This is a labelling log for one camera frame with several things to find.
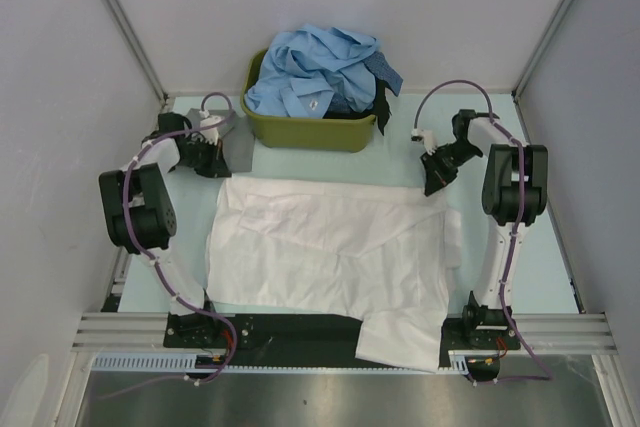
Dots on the folded grey polo shirt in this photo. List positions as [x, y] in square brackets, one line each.
[237, 144]

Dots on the light blue long sleeve shirt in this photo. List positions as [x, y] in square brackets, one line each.
[303, 70]

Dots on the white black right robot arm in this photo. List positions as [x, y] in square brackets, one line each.
[513, 196]

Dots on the black garment in basket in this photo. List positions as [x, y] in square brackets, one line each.
[380, 106]

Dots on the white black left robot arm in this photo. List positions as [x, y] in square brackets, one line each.
[139, 214]

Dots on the white slotted cable duct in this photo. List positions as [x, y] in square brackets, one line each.
[191, 363]

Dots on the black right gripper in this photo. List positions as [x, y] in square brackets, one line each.
[436, 176]

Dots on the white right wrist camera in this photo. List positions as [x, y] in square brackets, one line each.
[426, 138]

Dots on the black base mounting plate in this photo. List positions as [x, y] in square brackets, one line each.
[331, 341]

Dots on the dark blue patterned shirt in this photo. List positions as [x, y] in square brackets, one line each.
[378, 65]

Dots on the olive green plastic basket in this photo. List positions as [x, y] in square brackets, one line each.
[349, 135]

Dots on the white long sleeve shirt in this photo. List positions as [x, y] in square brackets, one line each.
[382, 255]

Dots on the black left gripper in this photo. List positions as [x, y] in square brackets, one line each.
[217, 167]

